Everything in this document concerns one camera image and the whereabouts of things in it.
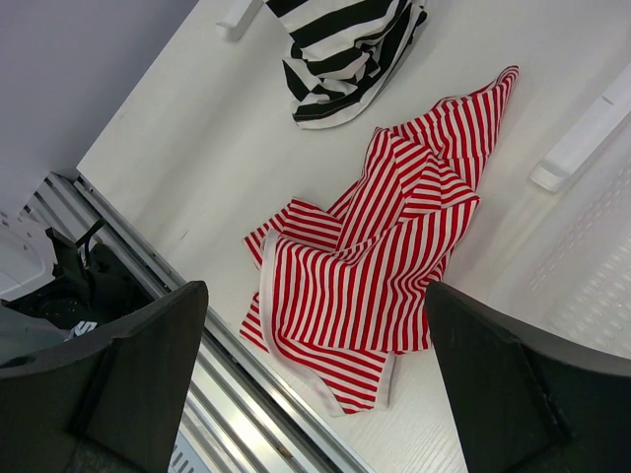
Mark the black white striped tank top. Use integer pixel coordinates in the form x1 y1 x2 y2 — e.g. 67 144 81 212
265 0 428 130

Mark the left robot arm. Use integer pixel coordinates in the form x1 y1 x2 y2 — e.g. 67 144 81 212
1 212 155 342

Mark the red white striped tank top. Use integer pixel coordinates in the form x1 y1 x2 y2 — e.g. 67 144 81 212
240 65 520 417

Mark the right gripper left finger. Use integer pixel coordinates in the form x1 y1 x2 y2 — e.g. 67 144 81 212
1 281 208 472

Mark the aluminium mounting rail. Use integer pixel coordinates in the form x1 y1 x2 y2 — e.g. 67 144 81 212
22 173 371 472

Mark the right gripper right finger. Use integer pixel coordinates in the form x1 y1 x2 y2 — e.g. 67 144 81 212
425 283 630 472

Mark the silver white clothes rack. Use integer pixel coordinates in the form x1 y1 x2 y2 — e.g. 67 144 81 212
216 1 630 193

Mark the white plastic basket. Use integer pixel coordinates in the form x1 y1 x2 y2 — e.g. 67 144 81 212
485 162 631 361

